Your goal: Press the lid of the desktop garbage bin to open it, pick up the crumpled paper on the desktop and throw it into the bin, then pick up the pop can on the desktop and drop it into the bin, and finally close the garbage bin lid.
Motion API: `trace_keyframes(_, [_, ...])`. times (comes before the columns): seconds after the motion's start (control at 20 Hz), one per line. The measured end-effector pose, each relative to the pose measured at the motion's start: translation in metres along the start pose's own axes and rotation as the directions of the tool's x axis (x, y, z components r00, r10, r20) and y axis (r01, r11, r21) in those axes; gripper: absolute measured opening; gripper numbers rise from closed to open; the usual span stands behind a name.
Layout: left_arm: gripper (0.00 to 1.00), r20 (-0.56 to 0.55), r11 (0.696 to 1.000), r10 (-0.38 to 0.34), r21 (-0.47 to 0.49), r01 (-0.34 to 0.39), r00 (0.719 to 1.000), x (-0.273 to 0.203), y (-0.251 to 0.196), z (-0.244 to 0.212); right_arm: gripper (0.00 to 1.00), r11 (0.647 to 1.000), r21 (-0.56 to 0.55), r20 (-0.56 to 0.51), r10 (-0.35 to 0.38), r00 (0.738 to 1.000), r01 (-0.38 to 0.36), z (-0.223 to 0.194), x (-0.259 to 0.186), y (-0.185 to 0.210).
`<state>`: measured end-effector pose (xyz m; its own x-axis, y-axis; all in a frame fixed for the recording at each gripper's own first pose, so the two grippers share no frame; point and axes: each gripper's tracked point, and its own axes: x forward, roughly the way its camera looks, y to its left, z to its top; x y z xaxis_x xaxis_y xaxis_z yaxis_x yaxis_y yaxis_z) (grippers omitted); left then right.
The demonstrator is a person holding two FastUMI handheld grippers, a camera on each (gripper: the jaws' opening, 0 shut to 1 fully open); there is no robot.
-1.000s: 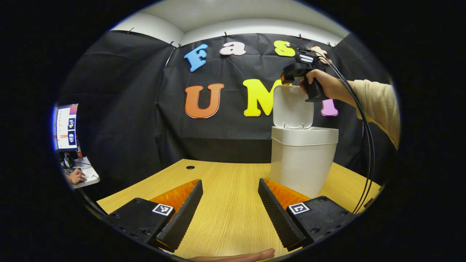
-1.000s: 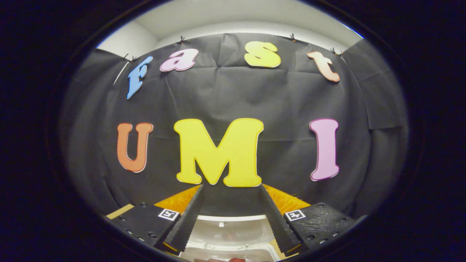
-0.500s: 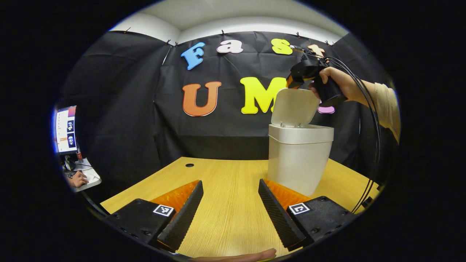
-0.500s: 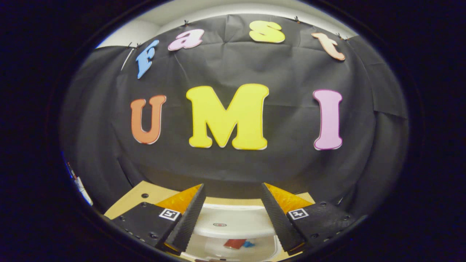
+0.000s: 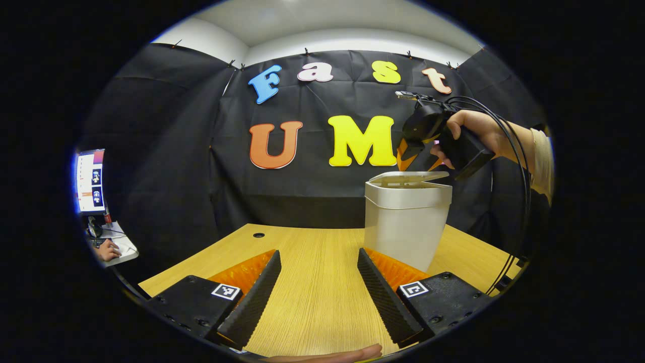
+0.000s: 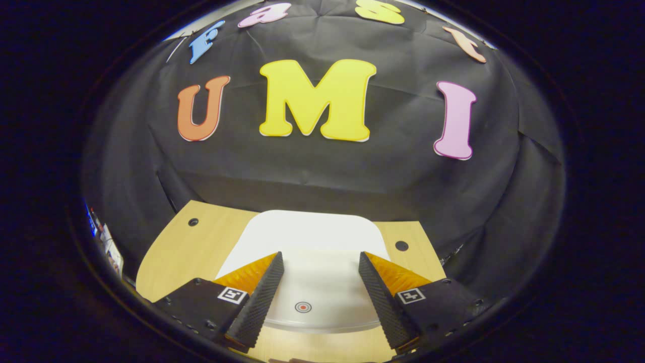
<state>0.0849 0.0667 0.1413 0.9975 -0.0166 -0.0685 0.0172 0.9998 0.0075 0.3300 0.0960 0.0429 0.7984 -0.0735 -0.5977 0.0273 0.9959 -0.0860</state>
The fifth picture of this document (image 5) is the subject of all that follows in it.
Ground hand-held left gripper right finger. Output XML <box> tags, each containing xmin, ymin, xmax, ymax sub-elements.
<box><xmin>358</xmin><ymin>247</ymin><xmax>494</xmax><ymax>348</ymax></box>

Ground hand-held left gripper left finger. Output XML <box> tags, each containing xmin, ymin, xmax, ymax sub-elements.
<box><xmin>147</xmin><ymin>250</ymin><xmax>282</xmax><ymax>351</ymax></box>

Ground white desktop garbage bin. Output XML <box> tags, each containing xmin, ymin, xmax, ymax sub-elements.
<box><xmin>364</xmin><ymin>171</ymin><xmax>453</xmax><ymax>273</ymax></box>

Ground wooden desktop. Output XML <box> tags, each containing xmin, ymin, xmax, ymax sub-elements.
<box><xmin>139</xmin><ymin>223</ymin><xmax>522</xmax><ymax>358</ymax></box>

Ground white side desk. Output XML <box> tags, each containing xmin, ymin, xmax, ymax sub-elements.
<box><xmin>91</xmin><ymin>222</ymin><xmax>139</xmax><ymax>267</ymax></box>

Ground black backdrop cloth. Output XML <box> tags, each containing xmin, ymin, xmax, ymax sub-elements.
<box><xmin>81</xmin><ymin>43</ymin><xmax>552</xmax><ymax>263</ymax></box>

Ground computer monitor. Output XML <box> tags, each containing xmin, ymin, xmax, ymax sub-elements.
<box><xmin>76</xmin><ymin>149</ymin><xmax>106</xmax><ymax>215</ymax></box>

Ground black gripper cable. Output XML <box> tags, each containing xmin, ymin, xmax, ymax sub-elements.
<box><xmin>446</xmin><ymin>96</ymin><xmax>532</xmax><ymax>295</ymax></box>

